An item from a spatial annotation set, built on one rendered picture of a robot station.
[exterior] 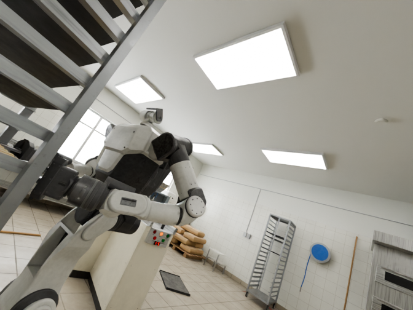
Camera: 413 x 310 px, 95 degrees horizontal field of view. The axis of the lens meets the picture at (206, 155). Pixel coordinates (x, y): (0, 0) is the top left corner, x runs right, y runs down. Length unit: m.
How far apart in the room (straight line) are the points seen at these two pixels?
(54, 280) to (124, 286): 1.22
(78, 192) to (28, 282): 0.44
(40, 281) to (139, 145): 0.58
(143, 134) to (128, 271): 1.50
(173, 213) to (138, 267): 1.48
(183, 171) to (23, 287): 0.66
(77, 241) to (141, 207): 0.35
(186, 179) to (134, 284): 1.58
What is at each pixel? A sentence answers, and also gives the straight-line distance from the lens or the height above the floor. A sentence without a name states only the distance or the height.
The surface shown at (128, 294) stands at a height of 0.25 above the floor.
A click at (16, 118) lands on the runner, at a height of 1.15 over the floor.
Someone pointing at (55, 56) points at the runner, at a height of 1.32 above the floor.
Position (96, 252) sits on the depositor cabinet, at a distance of 2.71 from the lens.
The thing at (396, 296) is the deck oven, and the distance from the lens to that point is 4.31.
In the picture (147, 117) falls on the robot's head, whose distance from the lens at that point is 1.01.
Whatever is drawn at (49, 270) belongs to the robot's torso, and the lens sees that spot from 0.96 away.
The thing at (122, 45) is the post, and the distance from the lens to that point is 0.69.
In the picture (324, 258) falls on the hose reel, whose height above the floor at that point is 1.36.
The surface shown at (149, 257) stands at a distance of 2.13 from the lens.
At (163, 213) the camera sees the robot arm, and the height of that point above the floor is 1.08.
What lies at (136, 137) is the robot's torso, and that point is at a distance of 0.86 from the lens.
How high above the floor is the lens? 1.12
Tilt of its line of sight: 17 degrees up
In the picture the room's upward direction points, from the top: 24 degrees clockwise
